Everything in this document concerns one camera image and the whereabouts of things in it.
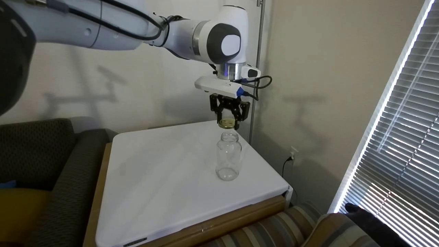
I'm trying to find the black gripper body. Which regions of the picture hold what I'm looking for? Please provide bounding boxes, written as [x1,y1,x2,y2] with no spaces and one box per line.
[209,95,249,116]

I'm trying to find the gold metal jar lid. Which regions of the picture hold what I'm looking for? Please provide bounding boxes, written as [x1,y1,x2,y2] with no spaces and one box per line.
[218,118,234,129]

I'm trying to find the clear glass jar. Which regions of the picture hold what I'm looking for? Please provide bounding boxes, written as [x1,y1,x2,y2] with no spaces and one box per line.
[215,132,241,182]

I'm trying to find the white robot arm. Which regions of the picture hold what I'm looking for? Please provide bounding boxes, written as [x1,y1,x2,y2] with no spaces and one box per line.
[0,0,248,123]

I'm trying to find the white table top board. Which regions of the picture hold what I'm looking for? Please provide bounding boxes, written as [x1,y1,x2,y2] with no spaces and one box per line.
[94,121,292,247]

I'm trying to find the striped sofa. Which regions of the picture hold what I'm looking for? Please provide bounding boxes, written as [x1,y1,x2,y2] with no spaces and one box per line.
[200,203,410,247]

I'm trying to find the wooden table base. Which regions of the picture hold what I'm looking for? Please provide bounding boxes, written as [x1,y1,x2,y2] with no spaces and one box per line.
[82,143,287,247]

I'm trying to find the window blinds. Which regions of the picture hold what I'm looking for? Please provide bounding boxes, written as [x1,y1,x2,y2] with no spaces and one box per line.
[329,0,439,247]

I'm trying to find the dark grey armchair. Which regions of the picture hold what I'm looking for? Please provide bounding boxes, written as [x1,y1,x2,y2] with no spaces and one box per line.
[0,118,113,247]

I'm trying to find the yellow cushion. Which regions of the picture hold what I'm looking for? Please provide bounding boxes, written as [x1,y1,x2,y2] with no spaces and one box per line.
[0,188,50,246]

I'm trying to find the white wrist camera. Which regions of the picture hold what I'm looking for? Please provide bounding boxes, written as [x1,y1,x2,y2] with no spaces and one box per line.
[194,64,261,99]

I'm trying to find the black camera cable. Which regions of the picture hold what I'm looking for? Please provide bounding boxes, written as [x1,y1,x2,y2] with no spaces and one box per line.
[67,0,272,102]

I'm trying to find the wall socket with plug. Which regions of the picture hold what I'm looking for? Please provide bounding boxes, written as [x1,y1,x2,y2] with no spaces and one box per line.
[281,146,298,177]

